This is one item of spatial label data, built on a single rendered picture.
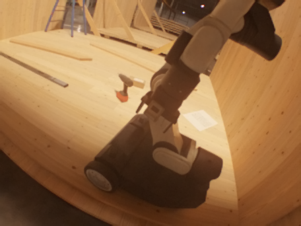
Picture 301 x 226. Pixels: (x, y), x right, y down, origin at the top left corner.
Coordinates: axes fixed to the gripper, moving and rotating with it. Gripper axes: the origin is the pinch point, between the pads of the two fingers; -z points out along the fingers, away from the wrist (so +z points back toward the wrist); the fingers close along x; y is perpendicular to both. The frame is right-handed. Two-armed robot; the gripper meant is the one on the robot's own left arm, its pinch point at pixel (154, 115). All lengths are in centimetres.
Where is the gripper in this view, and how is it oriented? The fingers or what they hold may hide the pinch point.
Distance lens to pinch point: 49.2
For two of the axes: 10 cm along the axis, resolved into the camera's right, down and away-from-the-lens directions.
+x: -8.1, -5.9, 0.4
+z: 4.7, -6.8, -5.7
